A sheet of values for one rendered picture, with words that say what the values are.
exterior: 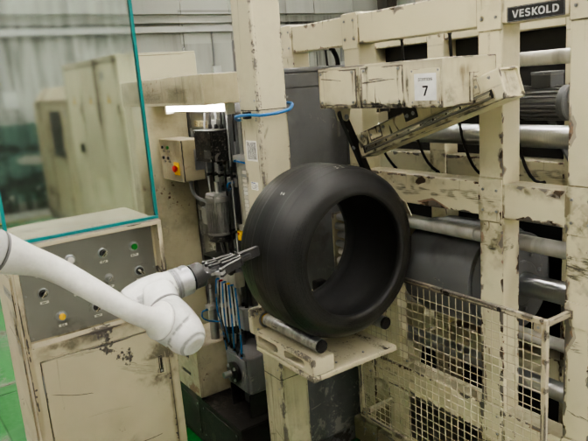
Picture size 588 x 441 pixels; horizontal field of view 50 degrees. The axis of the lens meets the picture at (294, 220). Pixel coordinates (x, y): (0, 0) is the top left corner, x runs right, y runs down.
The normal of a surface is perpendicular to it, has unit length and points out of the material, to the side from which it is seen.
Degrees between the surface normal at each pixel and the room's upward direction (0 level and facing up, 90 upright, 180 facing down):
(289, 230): 70
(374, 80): 90
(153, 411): 90
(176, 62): 90
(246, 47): 90
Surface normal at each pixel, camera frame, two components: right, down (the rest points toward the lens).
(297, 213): -0.11, -0.28
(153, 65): 0.57, 0.14
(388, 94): -0.82, 0.18
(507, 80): 0.51, -0.17
